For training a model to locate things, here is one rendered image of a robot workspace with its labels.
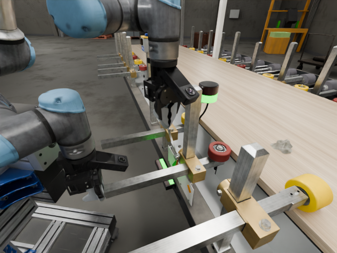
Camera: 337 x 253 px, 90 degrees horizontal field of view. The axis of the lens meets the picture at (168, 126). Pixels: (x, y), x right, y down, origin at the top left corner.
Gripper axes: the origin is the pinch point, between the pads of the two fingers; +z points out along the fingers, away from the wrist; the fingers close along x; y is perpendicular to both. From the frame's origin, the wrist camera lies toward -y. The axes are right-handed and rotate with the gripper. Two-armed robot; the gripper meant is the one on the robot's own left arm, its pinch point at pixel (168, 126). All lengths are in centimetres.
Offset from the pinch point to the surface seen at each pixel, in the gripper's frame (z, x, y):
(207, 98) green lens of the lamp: -9.2, -9.6, -6.4
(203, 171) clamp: 14.6, -5.3, -12.1
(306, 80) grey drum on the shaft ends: 21, -163, 0
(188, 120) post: -2.0, -5.3, -3.6
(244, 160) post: -7.0, 3.0, -25.6
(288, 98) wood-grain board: 12, -84, -10
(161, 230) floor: 102, -6, 14
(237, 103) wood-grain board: 12, -55, 6
